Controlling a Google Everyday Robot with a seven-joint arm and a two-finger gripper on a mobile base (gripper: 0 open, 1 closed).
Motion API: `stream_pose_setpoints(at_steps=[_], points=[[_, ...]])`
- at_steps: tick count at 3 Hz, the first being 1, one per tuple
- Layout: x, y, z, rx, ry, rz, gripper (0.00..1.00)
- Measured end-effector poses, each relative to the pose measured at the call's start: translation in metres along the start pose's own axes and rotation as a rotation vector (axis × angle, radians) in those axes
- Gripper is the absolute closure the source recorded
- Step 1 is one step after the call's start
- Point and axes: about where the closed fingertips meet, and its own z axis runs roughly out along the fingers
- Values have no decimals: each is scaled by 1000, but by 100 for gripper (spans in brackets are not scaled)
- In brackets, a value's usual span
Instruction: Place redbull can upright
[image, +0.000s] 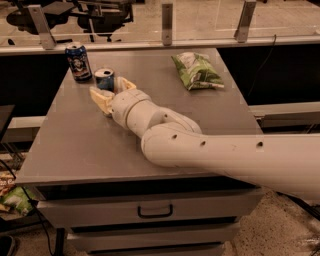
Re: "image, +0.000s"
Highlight metal rail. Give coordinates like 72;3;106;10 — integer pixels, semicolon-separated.
0;35;320;56

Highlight metal bracket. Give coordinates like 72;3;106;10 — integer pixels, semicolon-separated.
28;5;56;50
234;0;256;43
162;3;173;46

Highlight red bull can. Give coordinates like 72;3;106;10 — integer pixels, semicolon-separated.
94;68;114;92

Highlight grey drawer cabinet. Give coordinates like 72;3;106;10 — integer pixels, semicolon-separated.
17;48;263;256

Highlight black stand leg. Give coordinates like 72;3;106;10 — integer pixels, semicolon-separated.
289;196;320;221

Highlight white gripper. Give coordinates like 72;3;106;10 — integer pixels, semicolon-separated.
89;77;152;131

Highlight snack bags on floor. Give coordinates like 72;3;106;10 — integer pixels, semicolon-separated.
0;172;33;216

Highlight dark blue soda can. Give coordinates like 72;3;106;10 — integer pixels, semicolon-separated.
65;42;92;82

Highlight black cable on floor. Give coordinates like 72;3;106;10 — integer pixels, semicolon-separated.
0;159;55;256

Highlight left metal bracket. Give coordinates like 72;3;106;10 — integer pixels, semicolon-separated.
28;5;56;50

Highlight black drawer handle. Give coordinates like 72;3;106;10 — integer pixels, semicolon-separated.
137;204;173;219

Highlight black office chair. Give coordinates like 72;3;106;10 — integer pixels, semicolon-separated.
6;0;135;42

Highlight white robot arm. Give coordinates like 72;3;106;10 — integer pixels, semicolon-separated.
89;78;320;202

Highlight green chip bag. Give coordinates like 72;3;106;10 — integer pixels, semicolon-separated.
172;52;224;91

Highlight right metal bracket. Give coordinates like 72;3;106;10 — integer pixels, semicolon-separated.
234;0;256;43

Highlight middle metal bracket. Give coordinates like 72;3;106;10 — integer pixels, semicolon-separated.
162;3;173;46

